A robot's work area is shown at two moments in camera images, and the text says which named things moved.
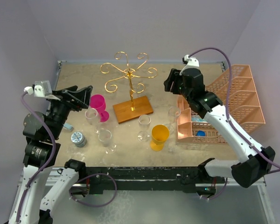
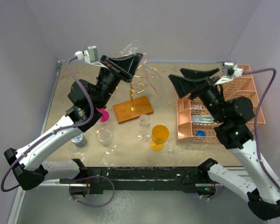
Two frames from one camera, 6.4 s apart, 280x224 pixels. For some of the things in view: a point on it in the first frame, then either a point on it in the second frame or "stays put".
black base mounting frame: [133, 179] stays put
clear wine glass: [144, 121] stays put
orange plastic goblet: [159, 134] stays put
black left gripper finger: [83, 97] -> [129, 68]
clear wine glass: [173, 113] -> [155, 81]
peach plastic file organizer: [244, 109] stays put
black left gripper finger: [72, 88] -> [133, 60]
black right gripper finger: [168, 82] -> [184, 86]
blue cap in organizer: [200, 133] stays put
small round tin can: [78, 139] stays put
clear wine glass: [105, 136] stays put
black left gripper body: [60, 108] -> [114, 67]
